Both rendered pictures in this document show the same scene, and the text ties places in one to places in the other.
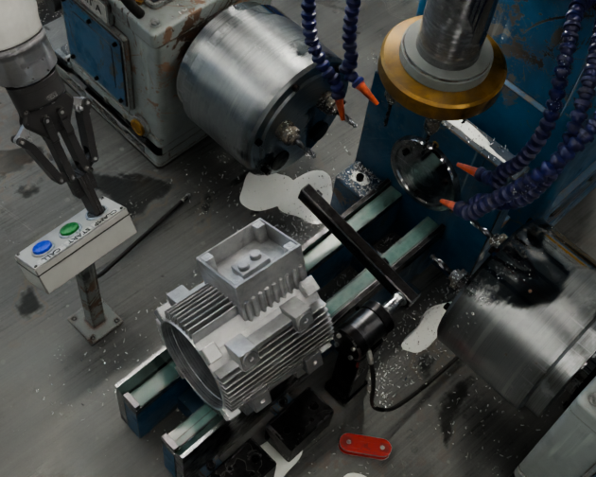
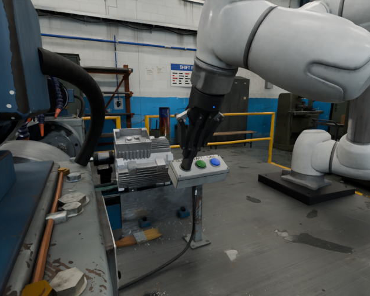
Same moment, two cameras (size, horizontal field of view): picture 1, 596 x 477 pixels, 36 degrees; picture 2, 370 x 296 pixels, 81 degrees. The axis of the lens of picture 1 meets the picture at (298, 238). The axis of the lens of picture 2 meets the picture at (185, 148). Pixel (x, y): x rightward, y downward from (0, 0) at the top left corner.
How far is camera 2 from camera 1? 175 cm
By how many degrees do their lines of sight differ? 108
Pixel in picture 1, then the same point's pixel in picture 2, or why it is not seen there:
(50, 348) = (220, 234)
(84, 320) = (202, 239)
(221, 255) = (140, 146)
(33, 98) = not seen: hidden behind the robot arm
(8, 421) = (238, 217)
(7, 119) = not seen: outside the picture
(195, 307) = (160, 141)
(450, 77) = not seen: hidden behind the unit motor
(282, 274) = (125, 135)
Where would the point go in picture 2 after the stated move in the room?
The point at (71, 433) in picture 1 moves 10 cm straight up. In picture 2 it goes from (213, 211) to (214, 188)
